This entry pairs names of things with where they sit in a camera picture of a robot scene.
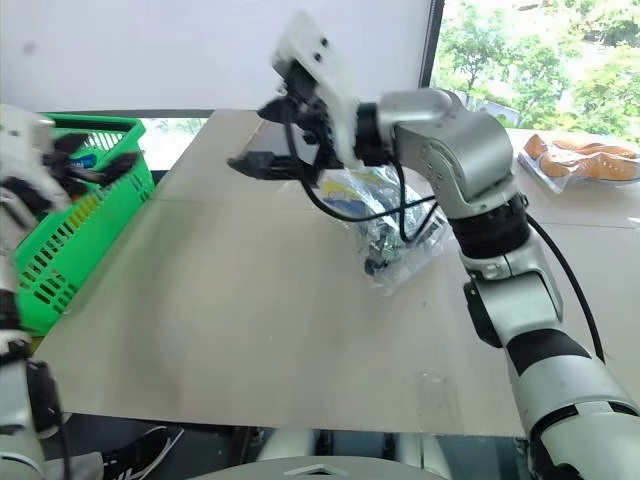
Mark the blue packet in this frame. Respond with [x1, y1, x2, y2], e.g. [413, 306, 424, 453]
[67, 153, 112, 174]

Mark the dark window frame post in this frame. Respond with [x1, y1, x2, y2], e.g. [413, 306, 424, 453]
[416, 0, 447, 90]

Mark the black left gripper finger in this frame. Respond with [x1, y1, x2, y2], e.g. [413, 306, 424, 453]
[76, 151, 140, 187]
[51, 132, 90, 154]

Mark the small clear plastic scrap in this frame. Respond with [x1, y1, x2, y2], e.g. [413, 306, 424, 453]
[414, 371, 452, 417]

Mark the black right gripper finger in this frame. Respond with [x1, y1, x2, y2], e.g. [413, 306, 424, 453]
[257, 96, 302, 124]
[226, 151, 322, 184]

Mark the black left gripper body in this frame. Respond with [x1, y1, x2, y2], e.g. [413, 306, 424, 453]
[41, 148, 87, 198]

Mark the packaged golden bread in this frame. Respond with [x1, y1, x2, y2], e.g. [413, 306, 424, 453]
[516, 133, 640, 195]

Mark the clear bag with blue-yellow contents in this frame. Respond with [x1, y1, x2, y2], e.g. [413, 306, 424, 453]
[319, 166, 450, 297]

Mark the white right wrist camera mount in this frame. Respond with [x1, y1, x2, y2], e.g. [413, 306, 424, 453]
[270, 11, 362, 170]

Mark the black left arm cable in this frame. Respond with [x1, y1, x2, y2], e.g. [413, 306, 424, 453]
[28, 358, 75, 480]

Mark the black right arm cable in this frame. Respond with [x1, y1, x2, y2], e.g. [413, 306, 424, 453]
[279, 99, 609, 366]

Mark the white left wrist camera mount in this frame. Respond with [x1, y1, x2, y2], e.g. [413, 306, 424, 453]
[0, 103, 72, 232]

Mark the silver robot body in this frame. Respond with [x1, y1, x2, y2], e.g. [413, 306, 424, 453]
[189, 428, 455, 480]

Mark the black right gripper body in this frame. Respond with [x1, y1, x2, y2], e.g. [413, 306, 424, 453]
[281, 60, 347, 175]

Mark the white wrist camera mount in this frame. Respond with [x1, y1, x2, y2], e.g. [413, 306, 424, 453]
[270, 11, 362, 170]
[0, 103, 72, 232]

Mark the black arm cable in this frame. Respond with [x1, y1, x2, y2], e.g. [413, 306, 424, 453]
[28, 358, 75, 480]
[279, 99, 609, 366]

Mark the green plastic basket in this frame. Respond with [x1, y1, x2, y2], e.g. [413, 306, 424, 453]
[13, 113, 157, 318]

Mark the black and white sneaker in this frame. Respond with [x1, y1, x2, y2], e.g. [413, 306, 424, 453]
[99, 424, 185, 480]

